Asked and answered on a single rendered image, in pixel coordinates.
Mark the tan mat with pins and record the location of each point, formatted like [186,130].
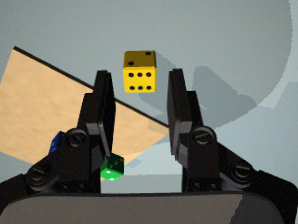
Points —
[37,100]

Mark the blue die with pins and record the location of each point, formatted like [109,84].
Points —
[57,141]

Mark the yellow die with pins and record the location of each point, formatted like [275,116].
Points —
[140,71]

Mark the green die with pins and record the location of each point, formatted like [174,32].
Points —
[112,169]

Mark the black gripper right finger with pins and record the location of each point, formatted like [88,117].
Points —
[205,162]

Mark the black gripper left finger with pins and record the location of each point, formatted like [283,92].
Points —
[75,165]

